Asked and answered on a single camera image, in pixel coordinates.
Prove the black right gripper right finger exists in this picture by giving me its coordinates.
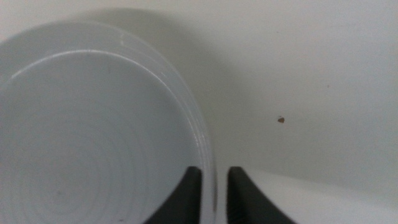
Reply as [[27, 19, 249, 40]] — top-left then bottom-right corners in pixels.
[[226, 166, 298, 224]]

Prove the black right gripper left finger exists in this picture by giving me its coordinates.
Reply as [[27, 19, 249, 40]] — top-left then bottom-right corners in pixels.
[[143, 166, 203, 224]]

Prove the white shallow bowl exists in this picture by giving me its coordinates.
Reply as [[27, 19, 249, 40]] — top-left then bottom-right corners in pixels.
[[0, 21, 217, 224]]

